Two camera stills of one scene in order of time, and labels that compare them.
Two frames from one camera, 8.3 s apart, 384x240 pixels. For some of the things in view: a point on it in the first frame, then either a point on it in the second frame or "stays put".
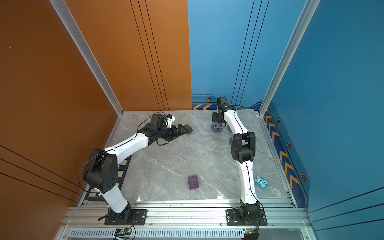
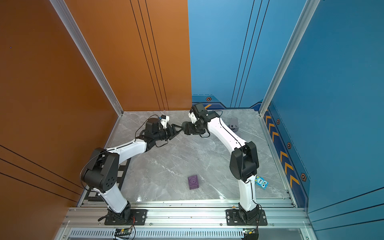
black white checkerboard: [93, 197] stays put
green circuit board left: [124, 233] stays put
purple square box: [193, 181] stays put
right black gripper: [214, 117] -> [191, 131]
